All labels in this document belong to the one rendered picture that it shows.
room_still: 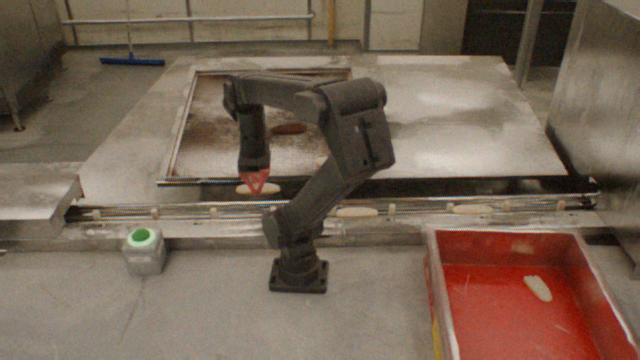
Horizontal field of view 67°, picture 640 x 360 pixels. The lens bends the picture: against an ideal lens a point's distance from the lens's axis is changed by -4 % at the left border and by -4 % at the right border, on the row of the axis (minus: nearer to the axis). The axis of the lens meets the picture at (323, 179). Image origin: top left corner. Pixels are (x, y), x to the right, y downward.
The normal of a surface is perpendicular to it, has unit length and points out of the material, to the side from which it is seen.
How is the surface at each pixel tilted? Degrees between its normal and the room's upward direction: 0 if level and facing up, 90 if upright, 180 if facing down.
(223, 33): 90
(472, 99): 10
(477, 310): 0
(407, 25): 90
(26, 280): 0
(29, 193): 0
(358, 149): 61
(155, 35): 90
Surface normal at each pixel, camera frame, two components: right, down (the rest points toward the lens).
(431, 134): 0.00, -0.72
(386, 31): 0.04, 0.56
